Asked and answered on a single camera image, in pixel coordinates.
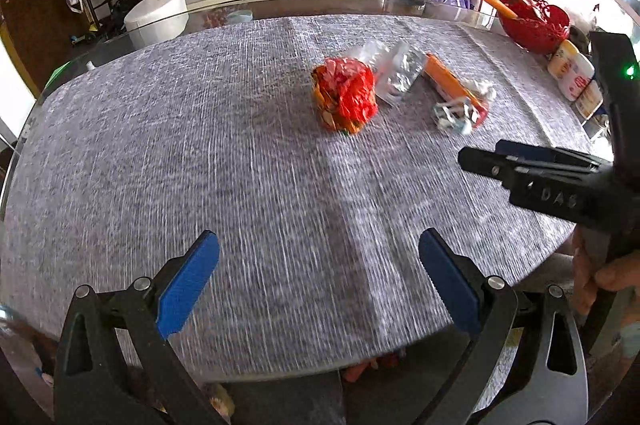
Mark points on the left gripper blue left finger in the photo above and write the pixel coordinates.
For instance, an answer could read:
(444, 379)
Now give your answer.
(92, 383)

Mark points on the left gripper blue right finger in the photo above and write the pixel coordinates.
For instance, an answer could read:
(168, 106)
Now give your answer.
(547, 383)

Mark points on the orange candy tube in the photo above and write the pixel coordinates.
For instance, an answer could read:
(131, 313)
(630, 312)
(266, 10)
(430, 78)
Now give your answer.
(451, 88)

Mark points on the silver foil wrapper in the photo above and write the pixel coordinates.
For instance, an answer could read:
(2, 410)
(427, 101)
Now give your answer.
(395, 69)

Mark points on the red foil wrapper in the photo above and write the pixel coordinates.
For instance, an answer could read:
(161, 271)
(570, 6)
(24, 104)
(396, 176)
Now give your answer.
(344, 94)

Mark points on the person right hand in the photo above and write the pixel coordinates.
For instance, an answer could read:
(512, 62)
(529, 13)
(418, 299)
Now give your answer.
(622, 273)

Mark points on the white bottle cream label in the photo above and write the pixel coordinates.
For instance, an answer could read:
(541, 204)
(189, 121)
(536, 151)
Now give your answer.
(588, 101)

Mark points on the white bottle yellow cap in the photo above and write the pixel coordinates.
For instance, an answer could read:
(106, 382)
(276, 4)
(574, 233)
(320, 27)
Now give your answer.
(562, 58)

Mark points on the red plastic basket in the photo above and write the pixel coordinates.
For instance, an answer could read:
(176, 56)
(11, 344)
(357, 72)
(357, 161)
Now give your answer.
(539, 26)

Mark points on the grey woven table cloth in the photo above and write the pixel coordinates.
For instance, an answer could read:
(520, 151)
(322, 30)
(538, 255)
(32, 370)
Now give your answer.
(126, 164)

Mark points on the white round stool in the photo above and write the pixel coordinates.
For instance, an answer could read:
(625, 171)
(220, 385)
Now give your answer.
(153, 21)

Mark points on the orange handle stick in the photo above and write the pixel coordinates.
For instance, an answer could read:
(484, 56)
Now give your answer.
(502, 9)

